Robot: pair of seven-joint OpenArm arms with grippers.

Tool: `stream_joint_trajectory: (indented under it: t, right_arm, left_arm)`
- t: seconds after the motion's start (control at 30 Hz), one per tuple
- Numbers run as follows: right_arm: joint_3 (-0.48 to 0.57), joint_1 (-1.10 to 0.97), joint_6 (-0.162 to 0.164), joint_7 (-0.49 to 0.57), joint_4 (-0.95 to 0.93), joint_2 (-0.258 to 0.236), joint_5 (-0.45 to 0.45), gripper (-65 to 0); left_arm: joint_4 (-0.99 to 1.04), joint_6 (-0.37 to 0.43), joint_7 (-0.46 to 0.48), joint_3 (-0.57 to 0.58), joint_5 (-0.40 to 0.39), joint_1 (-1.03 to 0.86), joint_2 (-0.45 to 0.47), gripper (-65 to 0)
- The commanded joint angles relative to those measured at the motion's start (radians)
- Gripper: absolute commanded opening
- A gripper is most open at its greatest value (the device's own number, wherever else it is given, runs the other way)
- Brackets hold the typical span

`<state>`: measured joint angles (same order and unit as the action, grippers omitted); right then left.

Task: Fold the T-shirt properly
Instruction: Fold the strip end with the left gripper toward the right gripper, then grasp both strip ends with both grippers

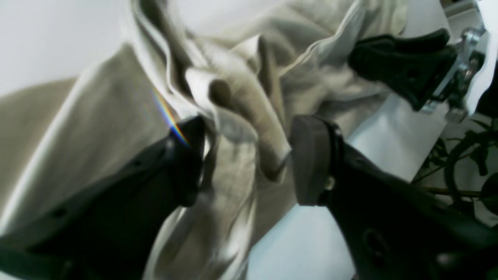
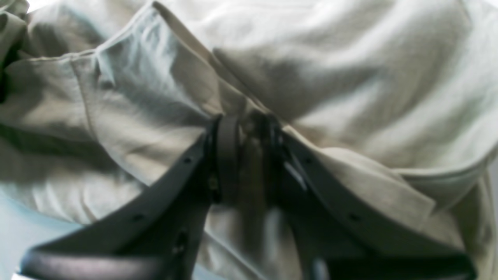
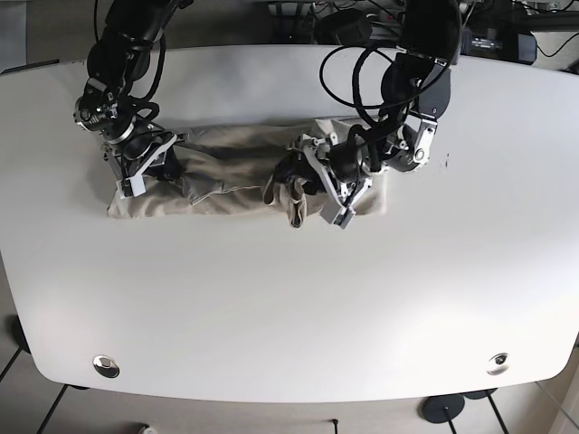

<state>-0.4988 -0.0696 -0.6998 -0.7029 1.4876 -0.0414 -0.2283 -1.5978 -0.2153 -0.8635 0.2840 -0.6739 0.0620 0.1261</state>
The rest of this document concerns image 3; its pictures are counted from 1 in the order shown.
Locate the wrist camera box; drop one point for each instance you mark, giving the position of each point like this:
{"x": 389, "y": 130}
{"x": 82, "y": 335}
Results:
{"x": 131, "y": 187}
{"x": 337, "y": 214}

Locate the beige grey T-shirt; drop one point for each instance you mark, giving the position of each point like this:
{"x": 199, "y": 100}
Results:
{"x": 228, "y": 171}

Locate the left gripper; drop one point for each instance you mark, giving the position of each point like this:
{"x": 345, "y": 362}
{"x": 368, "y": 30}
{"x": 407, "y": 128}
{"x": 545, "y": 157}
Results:
{"x": 327, "y": 166}

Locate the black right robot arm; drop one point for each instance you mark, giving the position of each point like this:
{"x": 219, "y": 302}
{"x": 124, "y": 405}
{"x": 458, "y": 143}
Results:
{"x": 125, "y": 66}

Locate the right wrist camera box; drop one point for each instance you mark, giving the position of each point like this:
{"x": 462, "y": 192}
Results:
{"x": 131, "y": 187}

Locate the silver table grommet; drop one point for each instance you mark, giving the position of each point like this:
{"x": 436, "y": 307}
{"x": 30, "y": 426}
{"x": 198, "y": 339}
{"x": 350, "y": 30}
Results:
{"x": 105, "y": 366}
{"x": 497, "y": 364}

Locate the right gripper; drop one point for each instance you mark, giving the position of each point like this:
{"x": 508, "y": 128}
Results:
{"x": 150, "y": 153}

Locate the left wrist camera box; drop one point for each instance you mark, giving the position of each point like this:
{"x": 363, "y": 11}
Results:
{"x": 337, "y": 214}

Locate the black round stand base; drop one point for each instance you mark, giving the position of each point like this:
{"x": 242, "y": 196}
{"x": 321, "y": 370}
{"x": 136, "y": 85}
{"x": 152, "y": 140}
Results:
{"x": 442, "y": 409}

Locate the left silver table grommet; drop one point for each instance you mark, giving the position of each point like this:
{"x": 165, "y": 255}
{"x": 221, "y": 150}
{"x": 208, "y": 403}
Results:
{"x": 105, "y": 366}

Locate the black power adapter box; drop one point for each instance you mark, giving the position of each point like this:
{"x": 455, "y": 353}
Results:
{"x": 344, "y": 27}

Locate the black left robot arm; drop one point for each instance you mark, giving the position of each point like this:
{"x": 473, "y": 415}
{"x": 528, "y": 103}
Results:
{"x": 395, "y": 134}

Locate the white orange sneaker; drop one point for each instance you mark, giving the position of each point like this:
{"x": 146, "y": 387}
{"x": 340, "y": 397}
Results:
{"x": 137, "y": 428}

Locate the right silver table grommet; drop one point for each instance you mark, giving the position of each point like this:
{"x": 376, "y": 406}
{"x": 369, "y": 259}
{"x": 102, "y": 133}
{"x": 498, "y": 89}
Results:
{"x": 497, "y": 364}

